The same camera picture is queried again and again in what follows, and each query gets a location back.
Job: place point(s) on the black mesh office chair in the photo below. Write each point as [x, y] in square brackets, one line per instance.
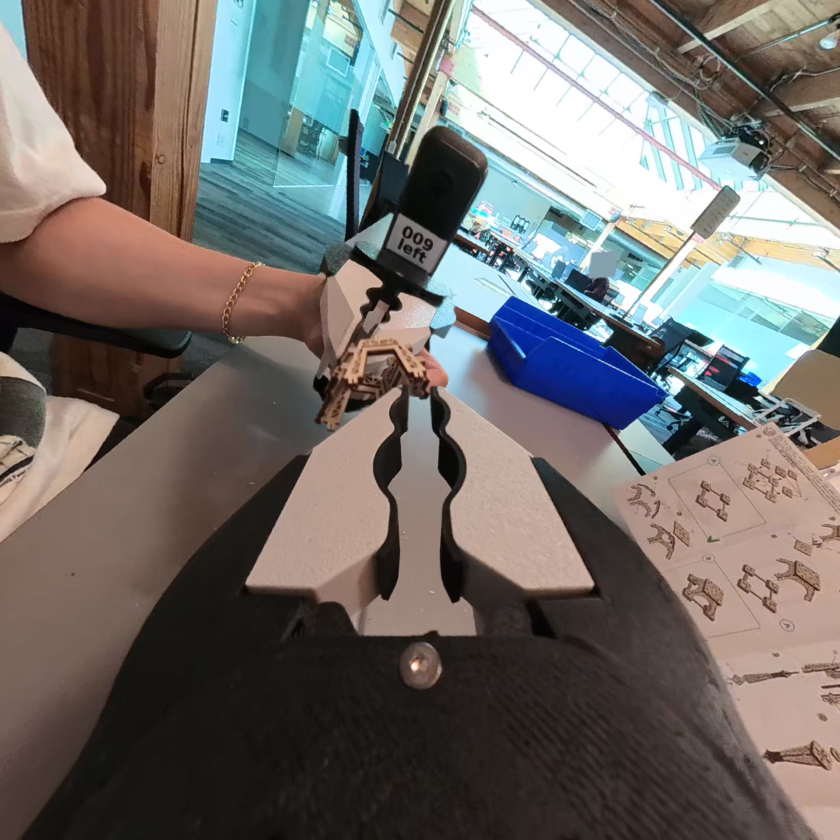
[669, 341]

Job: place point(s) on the beige rounded panel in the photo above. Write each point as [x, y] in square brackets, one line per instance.
[810, 380]

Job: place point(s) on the white metal stand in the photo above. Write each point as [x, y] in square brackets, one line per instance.
[787, 413]

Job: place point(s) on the printed white t-shirt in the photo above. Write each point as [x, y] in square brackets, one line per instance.
[39, 164]

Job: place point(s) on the black chair armrest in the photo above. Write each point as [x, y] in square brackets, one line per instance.
[131, 341]

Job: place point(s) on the black high-back chair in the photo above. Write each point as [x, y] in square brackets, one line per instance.
[355, 177]
[392, 184]

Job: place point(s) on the brown cardboard board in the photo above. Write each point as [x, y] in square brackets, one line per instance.
[827, 454]

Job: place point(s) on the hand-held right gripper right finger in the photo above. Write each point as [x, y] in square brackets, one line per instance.
[518, 518]

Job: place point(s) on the blue plastic bin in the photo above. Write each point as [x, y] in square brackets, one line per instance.
[577, 374]

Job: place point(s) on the white projector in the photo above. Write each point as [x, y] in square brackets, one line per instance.
[735, 156]

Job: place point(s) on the grey desk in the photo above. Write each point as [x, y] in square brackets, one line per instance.
[164, 492]

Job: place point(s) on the black red office chair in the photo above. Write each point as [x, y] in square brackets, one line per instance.
[725, 367]

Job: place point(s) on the small wooden lattice assembly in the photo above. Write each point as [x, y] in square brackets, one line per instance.
[367, 367]

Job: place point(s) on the diagram instruction sheet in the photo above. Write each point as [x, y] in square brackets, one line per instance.
[754, 558]

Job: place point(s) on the black rectangular panel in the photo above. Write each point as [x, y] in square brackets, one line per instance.
[832, 338]

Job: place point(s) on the white table with wooden edge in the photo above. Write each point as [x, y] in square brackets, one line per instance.
[479, 282]

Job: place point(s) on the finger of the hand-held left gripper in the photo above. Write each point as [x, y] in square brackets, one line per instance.
[341, 308]
[413, 321]

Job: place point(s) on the person's left hand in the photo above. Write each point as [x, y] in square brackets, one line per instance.
[307, 308]

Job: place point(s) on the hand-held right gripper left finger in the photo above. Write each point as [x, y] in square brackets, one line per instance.
[321, 518]

